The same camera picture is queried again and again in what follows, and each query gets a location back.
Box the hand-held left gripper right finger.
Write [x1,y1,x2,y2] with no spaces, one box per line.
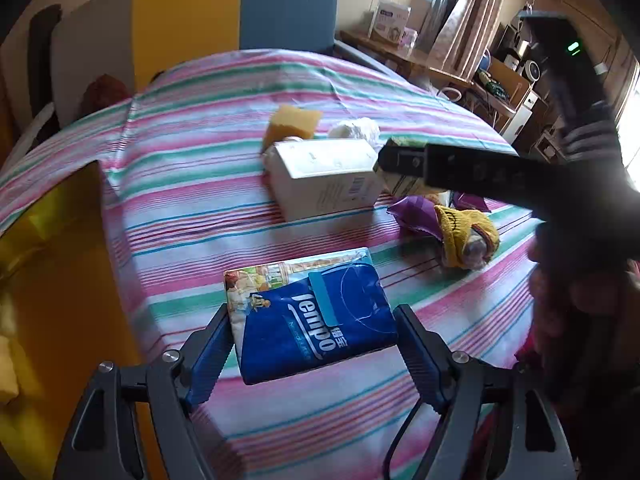
[392,304,578,480]

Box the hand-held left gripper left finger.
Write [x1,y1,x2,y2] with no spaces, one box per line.
[52,302,236,480]

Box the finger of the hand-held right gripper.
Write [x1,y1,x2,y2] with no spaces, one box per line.
[377,141,551,211]

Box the yellow sock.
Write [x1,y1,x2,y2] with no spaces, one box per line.
[432,204,501,270]

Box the blue tissue pack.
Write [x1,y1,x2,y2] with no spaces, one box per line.
[223,246,398,387]

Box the white cardboard box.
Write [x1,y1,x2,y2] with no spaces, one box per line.
[264,139,385,222]

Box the person's right hand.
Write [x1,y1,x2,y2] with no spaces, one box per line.
[531,260,640,323]

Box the purple foil packet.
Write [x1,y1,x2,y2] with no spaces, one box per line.
[387,191,493,238]

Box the clear yellow-label snack packet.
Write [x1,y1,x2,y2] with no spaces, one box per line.
[375,136,451,198]

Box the cluttered wooden shelf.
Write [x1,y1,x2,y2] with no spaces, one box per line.
[475,10,566,151]

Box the white crumpled plastic bag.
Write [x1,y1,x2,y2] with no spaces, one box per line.
[327,117,383,143]

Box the wooden desk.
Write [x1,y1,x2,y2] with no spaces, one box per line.
[340,30,516,116]

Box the beige curtain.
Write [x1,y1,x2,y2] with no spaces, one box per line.
[430,0,506,81]

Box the white carton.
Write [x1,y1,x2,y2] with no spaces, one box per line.
[369,0,412,43]

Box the yellow sponge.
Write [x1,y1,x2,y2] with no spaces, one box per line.
[262,104,325,153]

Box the striped tablecloth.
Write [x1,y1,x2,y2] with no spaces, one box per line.
[0,49,551,480]

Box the blue chair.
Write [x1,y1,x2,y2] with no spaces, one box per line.
[240,0,338,56]

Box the reddish brown furry thing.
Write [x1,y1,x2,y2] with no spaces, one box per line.
[82,74,131,116]

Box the yellow chair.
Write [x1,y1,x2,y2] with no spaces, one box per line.
[132,0,243,93]

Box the grey chair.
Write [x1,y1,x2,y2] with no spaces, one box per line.
[50,0,136,126]

